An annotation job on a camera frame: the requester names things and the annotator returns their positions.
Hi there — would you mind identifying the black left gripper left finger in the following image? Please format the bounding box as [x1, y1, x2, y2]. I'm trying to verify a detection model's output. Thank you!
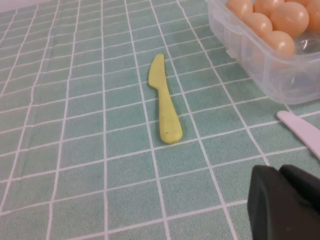
[246, 164, 320, 240]

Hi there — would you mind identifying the clear plastic egg box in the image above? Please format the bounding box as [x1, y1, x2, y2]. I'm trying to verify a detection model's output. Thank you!
[206, 0, 320, 105]

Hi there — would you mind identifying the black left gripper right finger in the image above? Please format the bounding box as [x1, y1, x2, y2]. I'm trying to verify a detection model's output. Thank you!
[279, 164, 320, 213]

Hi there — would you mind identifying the beige plastic egg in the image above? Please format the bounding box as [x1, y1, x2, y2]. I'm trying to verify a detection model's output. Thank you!
[252, 0, 286, 17]
[261, 30, 297, 56]
[225, 0, 254, 20]
[241, 11, 273, 38]
[305, 0, 320, 32]
[284, 0, 311, 7]
[269, 1, 310, 39]

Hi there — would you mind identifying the yellow plastic knife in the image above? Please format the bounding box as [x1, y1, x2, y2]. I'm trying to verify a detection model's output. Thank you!
[147, 53, 183, 145]

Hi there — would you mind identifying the pink plastic knife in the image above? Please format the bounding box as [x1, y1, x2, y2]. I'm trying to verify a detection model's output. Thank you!
[276, 110, 320, 161]

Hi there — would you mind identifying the green checkered tablecloth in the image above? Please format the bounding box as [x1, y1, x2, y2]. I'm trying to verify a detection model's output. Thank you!
[0, 0, 320, 240]

